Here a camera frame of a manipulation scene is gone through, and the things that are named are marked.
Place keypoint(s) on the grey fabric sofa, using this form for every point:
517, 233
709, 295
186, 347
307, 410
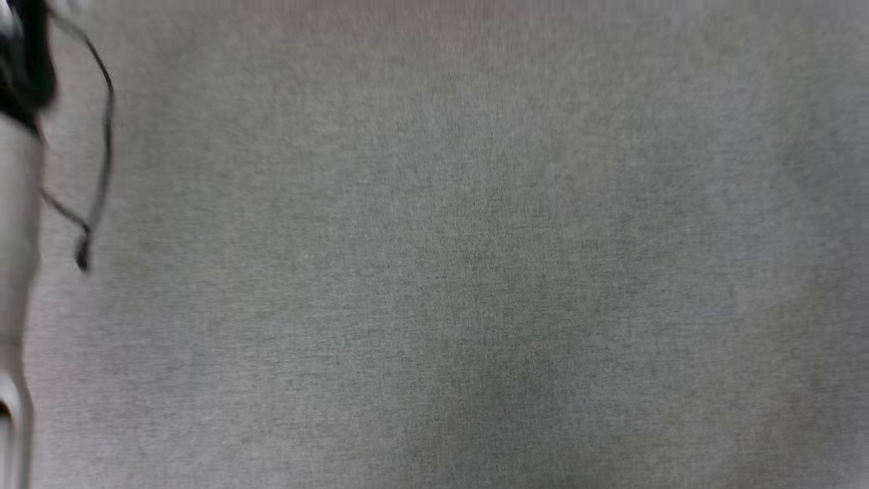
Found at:
475, 258

